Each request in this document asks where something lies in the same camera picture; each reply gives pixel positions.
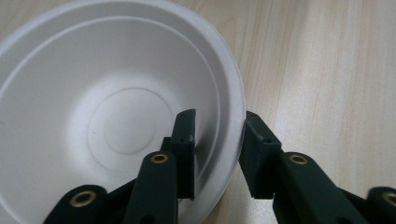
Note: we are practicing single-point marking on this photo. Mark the white paper bowl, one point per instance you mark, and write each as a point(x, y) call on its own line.
point(93, 109)

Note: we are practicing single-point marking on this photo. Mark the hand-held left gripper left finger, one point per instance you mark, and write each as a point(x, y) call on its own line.
point(184, 146)

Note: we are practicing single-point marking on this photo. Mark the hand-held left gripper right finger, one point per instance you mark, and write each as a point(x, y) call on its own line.
point(260, 155)

